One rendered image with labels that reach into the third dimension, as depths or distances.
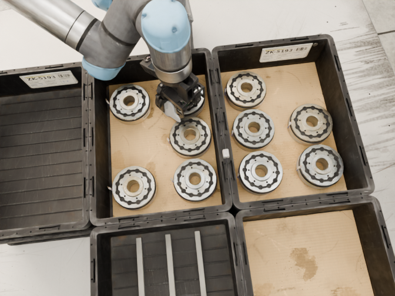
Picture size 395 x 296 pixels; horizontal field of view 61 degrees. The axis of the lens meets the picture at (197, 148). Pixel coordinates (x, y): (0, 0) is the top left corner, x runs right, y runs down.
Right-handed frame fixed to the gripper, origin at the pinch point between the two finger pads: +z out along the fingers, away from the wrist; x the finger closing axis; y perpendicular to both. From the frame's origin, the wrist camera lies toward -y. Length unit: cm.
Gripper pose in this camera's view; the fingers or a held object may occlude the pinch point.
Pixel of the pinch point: (175, 104)
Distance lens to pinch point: 86.9
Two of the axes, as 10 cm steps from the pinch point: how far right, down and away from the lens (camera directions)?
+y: 7.3, 6.5, -2.4
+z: 0.3, 3.1, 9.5
